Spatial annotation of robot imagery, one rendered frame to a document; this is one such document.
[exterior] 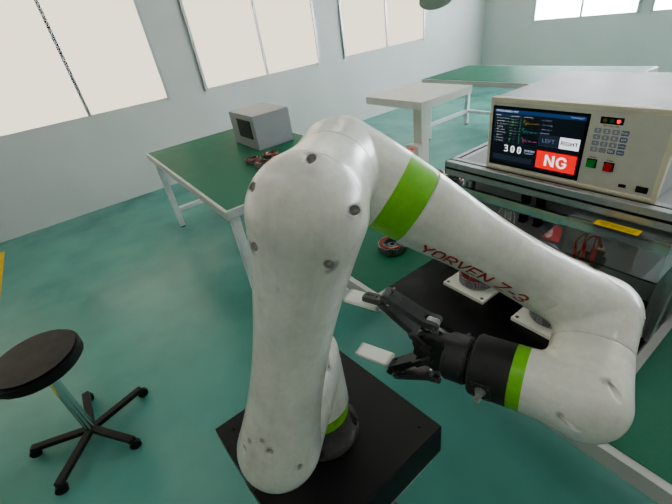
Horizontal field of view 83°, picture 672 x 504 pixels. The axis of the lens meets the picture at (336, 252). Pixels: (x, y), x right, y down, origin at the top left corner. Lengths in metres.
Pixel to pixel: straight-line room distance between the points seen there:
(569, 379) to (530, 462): 1.30
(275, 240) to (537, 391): 0.40
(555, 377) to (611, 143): 0.68
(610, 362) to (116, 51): 5.00
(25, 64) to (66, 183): 1.18
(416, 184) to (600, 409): 0.34
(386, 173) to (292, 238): 0.19
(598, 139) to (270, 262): 0.92
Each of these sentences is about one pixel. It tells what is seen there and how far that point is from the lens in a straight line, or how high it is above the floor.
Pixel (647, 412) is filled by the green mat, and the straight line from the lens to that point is 1.13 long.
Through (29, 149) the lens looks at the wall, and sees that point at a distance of 5.12.
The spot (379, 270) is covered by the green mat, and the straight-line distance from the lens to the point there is 1.42.
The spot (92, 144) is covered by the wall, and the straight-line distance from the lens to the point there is 5.14.
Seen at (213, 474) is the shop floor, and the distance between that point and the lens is 1.94.
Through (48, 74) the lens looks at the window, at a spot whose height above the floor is 1.44.
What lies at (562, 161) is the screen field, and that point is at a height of 1.17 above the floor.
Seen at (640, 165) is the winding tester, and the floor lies 1.20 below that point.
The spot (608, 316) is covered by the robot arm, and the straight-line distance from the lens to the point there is 0.62.
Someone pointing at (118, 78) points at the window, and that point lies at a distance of 5.12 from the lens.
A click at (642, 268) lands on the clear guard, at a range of 0.98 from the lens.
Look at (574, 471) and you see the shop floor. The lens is 1.89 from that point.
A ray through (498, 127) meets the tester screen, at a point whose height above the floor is 1.24.
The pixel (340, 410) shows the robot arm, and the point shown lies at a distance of 0.79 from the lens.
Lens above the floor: 1.58
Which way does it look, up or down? 32 degrees down
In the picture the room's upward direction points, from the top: 9 degrees counter-clockwise
